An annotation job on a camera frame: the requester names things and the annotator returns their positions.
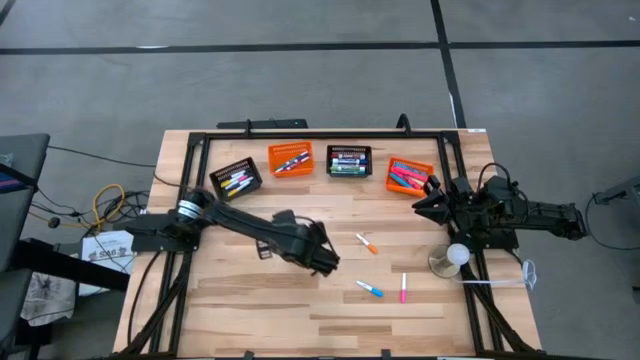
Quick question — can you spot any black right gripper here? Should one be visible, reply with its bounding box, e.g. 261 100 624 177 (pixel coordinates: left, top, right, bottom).
411 175 476 229

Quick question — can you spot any orange cap white marker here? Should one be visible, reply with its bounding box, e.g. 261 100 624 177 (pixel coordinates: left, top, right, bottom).
355 232 380 256

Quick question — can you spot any thin red marker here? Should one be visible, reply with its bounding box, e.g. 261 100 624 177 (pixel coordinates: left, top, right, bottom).
273 151 307 174

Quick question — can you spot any thin dark blue marker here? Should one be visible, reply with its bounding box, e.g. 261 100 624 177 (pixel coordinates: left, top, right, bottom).
279 153 312 172

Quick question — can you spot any thin yellow tip marker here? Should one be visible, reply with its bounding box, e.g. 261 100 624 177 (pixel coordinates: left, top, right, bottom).
227 180 255 198

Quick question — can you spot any orange plastic basket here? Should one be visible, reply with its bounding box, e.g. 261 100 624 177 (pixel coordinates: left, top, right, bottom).
384 156 435 198
267 141 316 180

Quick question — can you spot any brass lamp with white bulb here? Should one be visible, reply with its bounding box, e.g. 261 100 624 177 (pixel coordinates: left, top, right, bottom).
427 242 472 280

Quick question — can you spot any blue cap white marker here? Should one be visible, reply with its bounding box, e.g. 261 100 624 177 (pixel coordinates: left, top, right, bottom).
355 279 385 299

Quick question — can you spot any black plastic basket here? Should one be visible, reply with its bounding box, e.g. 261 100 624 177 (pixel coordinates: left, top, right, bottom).
208 156 264 202
325 144 374 179

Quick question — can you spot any black power strip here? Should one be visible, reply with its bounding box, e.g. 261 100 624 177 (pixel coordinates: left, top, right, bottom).
216 118 309 131

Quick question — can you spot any black chair base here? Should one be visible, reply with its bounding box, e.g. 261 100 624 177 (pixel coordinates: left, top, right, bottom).
592 173 640 206

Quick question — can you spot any white cardboard box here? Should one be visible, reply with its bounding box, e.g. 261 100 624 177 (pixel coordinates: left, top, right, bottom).
81 228 137 296

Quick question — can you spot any black stand bar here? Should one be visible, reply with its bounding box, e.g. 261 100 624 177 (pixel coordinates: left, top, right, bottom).
17 237 132 292

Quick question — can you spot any white cloth bag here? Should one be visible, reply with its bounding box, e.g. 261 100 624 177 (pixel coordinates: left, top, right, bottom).
21 272 77 327

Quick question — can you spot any dark office desk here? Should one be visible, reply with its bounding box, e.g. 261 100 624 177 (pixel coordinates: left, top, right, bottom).
0 132 51 274

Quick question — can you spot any computer monitor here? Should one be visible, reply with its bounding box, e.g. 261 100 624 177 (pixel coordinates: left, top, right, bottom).
0 157 39 194

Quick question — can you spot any white lamp cable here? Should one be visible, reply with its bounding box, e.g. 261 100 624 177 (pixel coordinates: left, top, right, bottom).
452 258 539 292

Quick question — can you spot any black aluminium rig frame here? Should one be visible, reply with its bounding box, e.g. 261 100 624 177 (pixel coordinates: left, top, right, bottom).
107 128 544 360

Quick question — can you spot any black floor cable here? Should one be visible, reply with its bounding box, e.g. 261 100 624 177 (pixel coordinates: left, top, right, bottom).
582 189 640 252

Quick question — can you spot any yellow cable coil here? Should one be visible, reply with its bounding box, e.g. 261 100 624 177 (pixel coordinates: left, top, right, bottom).
29 183 126 231

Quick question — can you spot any black power cable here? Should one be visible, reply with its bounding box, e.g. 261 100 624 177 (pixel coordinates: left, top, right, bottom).
47 143 181 189

